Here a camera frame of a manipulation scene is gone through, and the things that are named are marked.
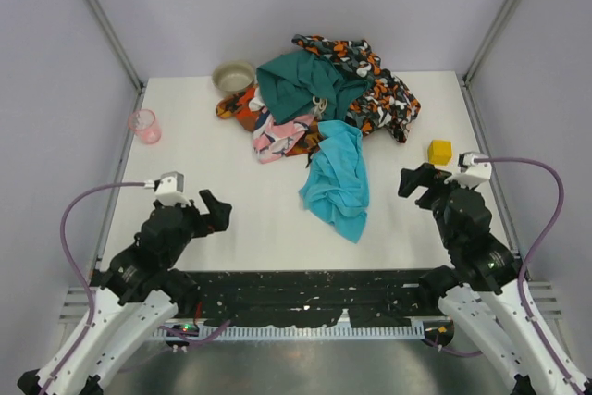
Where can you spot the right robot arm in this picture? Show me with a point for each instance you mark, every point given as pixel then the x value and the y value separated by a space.
pixel 483 291

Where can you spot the left aluminium frame post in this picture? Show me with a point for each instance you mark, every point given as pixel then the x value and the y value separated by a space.
pixel 106 28

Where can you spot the black orange camouflage cloth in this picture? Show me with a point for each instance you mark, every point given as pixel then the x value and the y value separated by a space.
pixel 386 104

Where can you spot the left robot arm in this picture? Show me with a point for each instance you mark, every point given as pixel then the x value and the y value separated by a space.
pixel 140 290

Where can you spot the pink transparent plastic cup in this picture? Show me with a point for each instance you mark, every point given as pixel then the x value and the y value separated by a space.
pixel 143 123

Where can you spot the dark teal cloth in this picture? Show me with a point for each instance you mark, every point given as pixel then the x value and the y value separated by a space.
pixel 290 84

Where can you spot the yellow cube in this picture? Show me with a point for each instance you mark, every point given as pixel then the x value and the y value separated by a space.
pixel 439 152

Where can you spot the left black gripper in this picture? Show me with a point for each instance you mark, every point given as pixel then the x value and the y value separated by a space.
pixel 198 220

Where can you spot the beige ceramic bowl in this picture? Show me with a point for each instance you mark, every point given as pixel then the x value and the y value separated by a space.
pixel 233 76

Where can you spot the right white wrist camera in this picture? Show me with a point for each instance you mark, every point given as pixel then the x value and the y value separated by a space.
pixel 474 170

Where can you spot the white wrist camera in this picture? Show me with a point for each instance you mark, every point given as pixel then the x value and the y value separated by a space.
pixel 169 189
pixel 474 170

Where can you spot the orange black patterned cloth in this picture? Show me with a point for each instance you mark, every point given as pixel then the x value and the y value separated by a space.
pixel 245 107

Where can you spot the right aluminium frame post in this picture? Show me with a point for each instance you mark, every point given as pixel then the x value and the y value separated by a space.
pixel 494 31

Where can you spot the light blue cloth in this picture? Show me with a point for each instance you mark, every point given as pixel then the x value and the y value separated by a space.
pixel 337 189

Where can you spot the aluminium frame post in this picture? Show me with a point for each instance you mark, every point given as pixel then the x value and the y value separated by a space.
pixel 494 31
pixel 106 28

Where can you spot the pink white patterned cloth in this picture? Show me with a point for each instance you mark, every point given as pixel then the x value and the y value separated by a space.
pixel 273 141

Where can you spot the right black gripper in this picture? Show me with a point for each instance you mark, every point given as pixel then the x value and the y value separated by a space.
pixel 428 190

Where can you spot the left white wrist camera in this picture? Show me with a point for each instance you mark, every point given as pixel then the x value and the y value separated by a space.
pixel 169 189

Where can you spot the slotted cable duct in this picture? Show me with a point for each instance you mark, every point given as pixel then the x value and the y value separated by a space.
pixel 341 331

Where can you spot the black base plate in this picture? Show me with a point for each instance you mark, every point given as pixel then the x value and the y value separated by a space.
pixel 371 298

